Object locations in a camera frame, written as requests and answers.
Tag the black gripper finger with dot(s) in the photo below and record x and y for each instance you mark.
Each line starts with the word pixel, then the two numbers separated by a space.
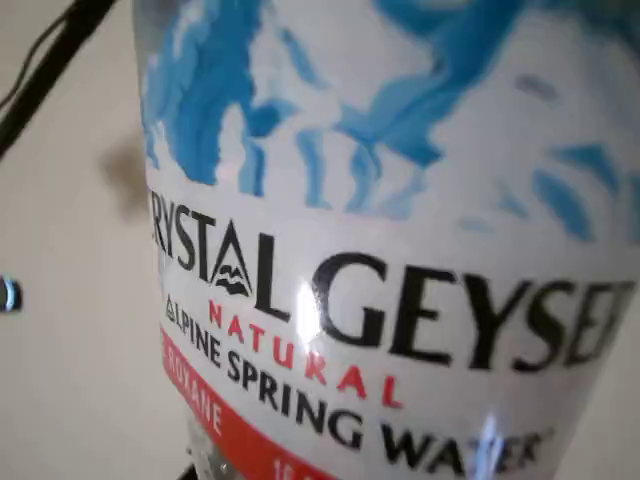
pixel 184 472

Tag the small dark device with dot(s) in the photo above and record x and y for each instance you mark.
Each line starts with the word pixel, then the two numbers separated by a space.
pixel 10 295

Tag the clear plastic water bottle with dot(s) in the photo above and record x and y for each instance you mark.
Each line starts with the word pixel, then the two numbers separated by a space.
pixel 380 240

